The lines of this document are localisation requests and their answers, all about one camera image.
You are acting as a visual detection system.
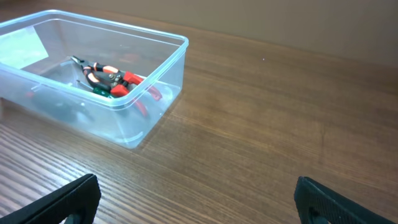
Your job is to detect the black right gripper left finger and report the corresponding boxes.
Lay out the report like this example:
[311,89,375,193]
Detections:
[1,174,101,224]

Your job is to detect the green handled screwdriver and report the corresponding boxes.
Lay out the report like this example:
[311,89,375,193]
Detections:
[76,80,114,98]

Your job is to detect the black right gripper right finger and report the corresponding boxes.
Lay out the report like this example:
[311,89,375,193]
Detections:
[294,176,394,224]

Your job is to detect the clear plastic container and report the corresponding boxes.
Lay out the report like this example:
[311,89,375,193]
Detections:
[1,9,189,149]

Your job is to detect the red black screwdriver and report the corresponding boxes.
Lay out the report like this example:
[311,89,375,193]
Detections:
[25,90,94,123]

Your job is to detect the red handled pruning shears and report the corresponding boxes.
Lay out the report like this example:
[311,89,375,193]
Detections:
[108,71,162,117]

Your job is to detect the orange black pliers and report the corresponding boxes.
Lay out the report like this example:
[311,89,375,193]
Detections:
[70,55,124,92]

